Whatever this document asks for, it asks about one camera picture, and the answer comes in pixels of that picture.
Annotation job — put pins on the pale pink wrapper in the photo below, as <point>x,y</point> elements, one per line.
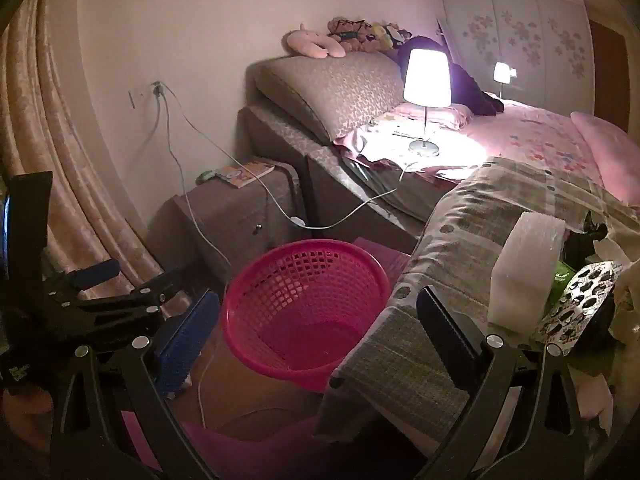
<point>595,395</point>

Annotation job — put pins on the black white spotted packet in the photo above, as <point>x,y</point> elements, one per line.
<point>580,305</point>

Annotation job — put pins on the floral sliding door wardrobe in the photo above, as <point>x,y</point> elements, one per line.
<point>525,35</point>

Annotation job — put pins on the colourful plush toy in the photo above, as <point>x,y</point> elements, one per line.
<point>387,35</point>

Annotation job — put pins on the grey upholstered bed frame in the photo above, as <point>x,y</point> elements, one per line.
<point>280,132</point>

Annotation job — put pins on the small green object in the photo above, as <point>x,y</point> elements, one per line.
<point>204,176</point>

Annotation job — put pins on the wall socket with plugs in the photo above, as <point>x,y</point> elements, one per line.
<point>157,89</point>

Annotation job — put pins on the white foam block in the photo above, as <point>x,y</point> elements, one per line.
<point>525,270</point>

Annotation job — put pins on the beige patterned curtain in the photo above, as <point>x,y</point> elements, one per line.
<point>50,160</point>

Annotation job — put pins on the brown upholstered nightstand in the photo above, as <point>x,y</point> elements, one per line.
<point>235,215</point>

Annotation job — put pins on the pink floral bedsheet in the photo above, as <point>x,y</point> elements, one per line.
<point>525,140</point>

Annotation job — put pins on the orange picture book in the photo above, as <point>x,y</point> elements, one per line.
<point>247,172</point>

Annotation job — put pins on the pink plastic mesh basket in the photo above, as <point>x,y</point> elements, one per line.
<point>300,310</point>

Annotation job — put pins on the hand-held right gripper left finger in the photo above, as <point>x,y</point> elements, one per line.
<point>187,342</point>

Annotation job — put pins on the grey checked cloth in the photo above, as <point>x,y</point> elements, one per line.
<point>480,210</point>

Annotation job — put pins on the green snack packet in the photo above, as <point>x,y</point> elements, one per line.
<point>562,280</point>

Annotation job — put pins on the small white table lamp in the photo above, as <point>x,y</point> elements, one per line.
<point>500,72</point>

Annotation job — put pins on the white plastic bag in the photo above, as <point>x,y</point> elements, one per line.
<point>620,260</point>

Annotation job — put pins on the brown wooden door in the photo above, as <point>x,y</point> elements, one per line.
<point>607,70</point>

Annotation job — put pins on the white shade table lamp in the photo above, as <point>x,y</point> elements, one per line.
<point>427,80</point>

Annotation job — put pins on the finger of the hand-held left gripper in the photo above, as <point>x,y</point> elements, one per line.
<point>150,294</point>
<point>95,275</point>

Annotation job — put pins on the brown plush toy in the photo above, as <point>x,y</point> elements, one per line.
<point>350,32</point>

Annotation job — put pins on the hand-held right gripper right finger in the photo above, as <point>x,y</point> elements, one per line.
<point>445,330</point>

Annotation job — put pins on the grey patterned headboard cushion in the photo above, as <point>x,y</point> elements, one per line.
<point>330,90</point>

